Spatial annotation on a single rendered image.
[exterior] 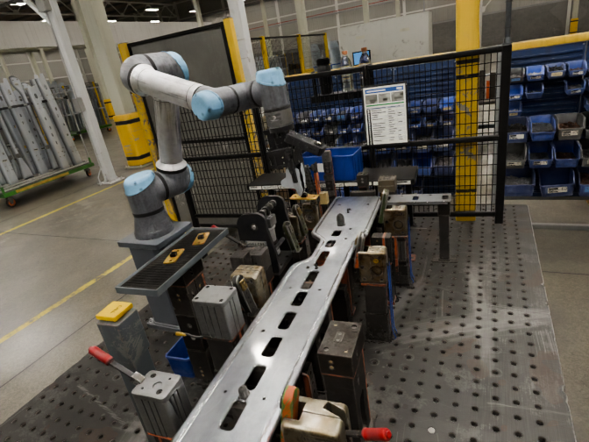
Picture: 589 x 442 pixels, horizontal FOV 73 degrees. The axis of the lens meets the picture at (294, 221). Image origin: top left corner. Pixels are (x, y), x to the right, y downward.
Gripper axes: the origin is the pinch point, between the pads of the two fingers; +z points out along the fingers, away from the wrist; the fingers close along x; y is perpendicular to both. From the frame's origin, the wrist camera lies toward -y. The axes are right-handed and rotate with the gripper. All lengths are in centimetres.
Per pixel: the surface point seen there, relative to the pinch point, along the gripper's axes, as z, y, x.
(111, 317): 9, 32, 51
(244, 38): -85, 203, -417
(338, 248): 27.3, -2.7, -14.2
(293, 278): 26.6, 7.3, 6.4
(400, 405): 59, -24, 22
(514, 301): 61, -59, -32
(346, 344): 25.5, -17.2, 36.7
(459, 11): -41, -49, -104
